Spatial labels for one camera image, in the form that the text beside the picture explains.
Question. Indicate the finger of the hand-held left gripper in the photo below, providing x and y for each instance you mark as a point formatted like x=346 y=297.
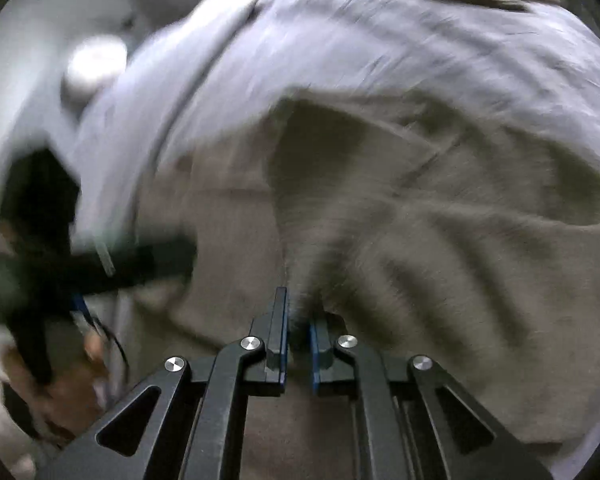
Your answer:
x=155 y=262

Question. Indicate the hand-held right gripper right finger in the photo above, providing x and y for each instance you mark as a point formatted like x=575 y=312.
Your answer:
x=314 y=357

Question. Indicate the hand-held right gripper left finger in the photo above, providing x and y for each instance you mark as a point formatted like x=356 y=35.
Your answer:
x=282 y=345

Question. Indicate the olive green small garment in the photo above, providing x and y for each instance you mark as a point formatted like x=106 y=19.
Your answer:
x=380 y=210

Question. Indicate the person's left hand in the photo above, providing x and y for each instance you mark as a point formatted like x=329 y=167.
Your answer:
x=65 y=392

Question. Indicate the white round object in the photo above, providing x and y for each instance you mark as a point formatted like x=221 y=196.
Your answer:
x=95 y=67

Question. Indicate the white embossed bedspread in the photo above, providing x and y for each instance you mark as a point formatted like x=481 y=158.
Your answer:
x=355 y=50

